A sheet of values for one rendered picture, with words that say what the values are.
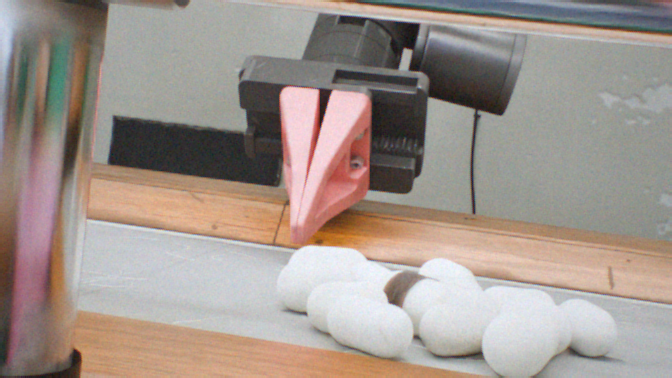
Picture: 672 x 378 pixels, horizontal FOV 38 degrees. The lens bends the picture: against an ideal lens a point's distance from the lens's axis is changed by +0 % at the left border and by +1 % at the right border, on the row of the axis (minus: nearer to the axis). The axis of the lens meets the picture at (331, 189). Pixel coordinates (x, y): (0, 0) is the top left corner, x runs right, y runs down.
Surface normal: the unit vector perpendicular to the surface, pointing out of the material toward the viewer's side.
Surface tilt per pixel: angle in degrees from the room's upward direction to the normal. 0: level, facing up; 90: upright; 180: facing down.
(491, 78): 110
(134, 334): 0
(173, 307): 0
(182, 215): 45
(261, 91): 129
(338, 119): 60
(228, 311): 0
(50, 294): 90
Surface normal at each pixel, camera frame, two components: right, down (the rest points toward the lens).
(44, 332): 0.80, 0.15
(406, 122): -0.19, 0.66
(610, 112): -0.09, 0.07
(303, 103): -0.08, -0.44
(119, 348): 0.12, -0.99
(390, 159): -0.01, -0.74
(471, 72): -0.13, 0.40
